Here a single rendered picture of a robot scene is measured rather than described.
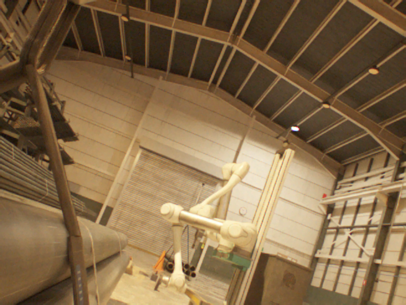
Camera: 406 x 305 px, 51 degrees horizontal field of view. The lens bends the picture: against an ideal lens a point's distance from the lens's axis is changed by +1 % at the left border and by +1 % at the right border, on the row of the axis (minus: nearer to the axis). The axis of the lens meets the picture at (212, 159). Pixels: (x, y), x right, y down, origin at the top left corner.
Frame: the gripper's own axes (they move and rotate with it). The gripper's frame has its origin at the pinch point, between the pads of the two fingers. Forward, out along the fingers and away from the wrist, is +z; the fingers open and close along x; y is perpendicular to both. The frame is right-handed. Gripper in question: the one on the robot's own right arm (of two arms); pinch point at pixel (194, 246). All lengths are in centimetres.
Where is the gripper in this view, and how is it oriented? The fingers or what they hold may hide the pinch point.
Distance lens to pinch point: 373.0
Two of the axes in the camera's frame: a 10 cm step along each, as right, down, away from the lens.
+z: -3.5, 9.1, -2.3
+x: -2.3, 1.6, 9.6
